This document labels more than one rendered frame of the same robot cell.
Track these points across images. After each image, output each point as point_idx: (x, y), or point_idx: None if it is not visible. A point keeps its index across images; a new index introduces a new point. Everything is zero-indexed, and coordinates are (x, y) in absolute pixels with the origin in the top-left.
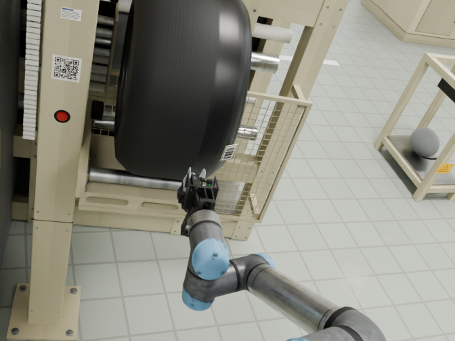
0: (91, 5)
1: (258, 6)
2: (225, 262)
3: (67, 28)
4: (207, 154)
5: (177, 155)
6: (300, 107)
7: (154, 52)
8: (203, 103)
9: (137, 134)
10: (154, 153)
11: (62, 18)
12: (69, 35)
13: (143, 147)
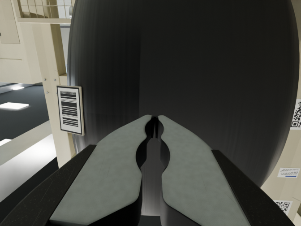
0: (267, 181)
1: None
2: None
3: (295, 158)
4: (116, 115)
5: (187, 99)
6: (26, 13)
7: None
8: (153, 203)
9: (278, 138)
10: (244, 100)
11: (298, 167)
12: (295, 152)
13: (271, 113)
